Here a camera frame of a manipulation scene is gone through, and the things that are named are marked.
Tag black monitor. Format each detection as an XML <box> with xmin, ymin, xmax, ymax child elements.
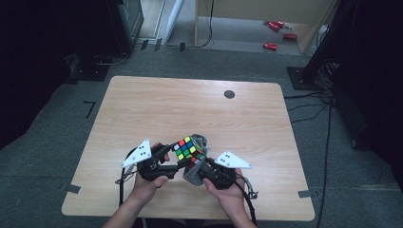
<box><xmin>107</xmin><ymin>0</ymin><xmax>145</xmax><ymax>55</ymax></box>

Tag black metal stand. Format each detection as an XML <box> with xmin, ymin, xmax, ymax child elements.
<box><xmin>286</xmin><ymin>0</ymin><xmax>362</xmax><ymax>91</ymax></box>

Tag left hand-held gripper cable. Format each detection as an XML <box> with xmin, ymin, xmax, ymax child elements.
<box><xmin>115</xmin><ymin>148</ymin><xmax>141</xmax><ymax>208</ymax></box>

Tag black flat stand base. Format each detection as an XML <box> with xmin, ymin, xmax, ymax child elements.
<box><xmin>67</xmin><ymin>53</ymin><xmax>110</xmax><ymax>83</ymax></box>

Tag coiled cable bundle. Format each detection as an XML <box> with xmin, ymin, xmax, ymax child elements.
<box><xmin>317</xmin><ymin>60</ymin><xmax>340</xmax><ymax>90</ymax></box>

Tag long black floor cable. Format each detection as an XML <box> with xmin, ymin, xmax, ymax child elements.
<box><xmin>317</xmin><ymin>104</ymin><xmax>334</xmax><ymax>222</ymax></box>

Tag black floor cables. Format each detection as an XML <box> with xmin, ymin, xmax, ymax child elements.
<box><xmin>283</xmin><ymin>89</ymin><xmax>335</xmax><ymax>125</ymax></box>

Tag grey tape piece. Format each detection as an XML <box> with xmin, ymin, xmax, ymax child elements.
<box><xmin>65</xmin><ymin>183</ymin><xmax>82</xmax><ymax>195</ymax></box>
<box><xmin>297</xmin><ymin>189</ymin><xmax>314</xmax><ymax>200</ymax></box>

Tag right hand-held gripper cable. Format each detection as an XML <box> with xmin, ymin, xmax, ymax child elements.
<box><xmin>232</xmin><ymin>172</ymin><xmax>259</xmax><ymax>226</ymax></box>

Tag white panel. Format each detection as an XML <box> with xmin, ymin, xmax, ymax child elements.
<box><xmin>164</xmin><ymin>0</ymin><xmax>186</xmax><ymax>44</ymax></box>

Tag black angled floor tape mark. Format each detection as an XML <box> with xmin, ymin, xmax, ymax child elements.
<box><xmin>83</xmin><ymin>100</ymin><xmax>97</xmax><ymax>120</ymax></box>

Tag grey cloth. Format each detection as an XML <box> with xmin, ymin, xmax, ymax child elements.
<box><xmin>182</xmin><ymin>133</ymin><xmax>210</xmax><ymax>187</ymax></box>

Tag hanging black cable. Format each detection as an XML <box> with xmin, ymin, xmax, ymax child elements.
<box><xmin>164</xmin><ymin>0</ymin><xmax>215</xmax><ymax>49</ymax></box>

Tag black curtain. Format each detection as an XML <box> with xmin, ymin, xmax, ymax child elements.
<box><xmin>0</xmin><ymin>0</ymin><xmax>112</xmax><ymax>150</ymax></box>
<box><xmin>332</xmin><ymin>0</ymin><xmax>403</xmax><ymax>183</ymax></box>

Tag multicoloured puzzle cube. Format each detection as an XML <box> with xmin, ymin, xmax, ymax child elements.
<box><xmin>173</xmin><ymin>136</ymin><xmax>206</xmax><ymax>169</ymax></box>

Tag hand-held gripper cable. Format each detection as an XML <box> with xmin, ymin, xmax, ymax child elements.
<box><xmin>232</xmin><ymin>172</ymin><xmax>259</xmax><ymax>226</ymax></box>
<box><xmin>115</xmin><ymin>148</ymin><xmax>141</xmax><ymax>208</ymax></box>

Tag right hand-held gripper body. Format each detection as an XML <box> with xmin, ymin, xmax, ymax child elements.
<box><xmin>202</xmin><ymin>150</ymin><xmax>254</xmax><ymax>190</ymax></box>

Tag looped black floor cable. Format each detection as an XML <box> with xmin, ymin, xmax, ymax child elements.
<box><xmin>93</xmin><ymin>51</ymin><xmax>129</xmax><ymax>67</ymax></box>

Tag person's left hand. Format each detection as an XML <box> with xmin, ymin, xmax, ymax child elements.
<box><xmin>127</xmin><ymin>142</ymin><xmax>171</xmax><ymax>205</ymax></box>

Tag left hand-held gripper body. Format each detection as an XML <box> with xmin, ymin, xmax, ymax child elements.
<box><xmin>121</xmin><ymin>139</ymin><xmax>179</xmax><ymax>182</ymax></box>

